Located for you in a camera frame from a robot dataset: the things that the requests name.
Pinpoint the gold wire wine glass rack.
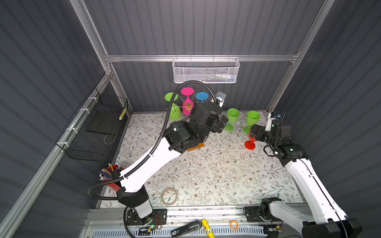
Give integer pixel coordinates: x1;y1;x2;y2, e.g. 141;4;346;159
166;93;210;152

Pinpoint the red wine glass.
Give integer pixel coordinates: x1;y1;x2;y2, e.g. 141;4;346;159
245;132;257;150

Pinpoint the green wine glass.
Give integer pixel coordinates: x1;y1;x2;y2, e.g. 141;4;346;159
225;108;240;131
243;111;261;134
165;92;181;121

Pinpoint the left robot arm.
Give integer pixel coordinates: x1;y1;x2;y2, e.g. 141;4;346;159
117;92;228;221

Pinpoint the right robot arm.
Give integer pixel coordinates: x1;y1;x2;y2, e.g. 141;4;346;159
249;115;362;238

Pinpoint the blue wine glass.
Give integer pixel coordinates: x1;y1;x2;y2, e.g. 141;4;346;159
195;92;209;103

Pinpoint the pink wine glass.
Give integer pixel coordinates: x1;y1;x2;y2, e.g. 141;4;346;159
181;87;194;116

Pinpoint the clear tape roll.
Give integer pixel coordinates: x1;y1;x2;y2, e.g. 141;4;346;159
161;187;179;206

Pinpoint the black stapler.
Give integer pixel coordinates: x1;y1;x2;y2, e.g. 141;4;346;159
171;220;202;238

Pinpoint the red pencil cup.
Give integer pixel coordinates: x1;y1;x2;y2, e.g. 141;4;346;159
99;163;125;192

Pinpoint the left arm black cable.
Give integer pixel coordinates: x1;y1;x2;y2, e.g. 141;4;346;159
87;80;218;238

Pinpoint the white mesh wall basket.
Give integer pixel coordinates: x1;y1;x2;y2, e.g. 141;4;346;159
172;57;240;84

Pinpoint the black wire wall basket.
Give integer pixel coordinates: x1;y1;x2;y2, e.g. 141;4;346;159
56;89;129;163

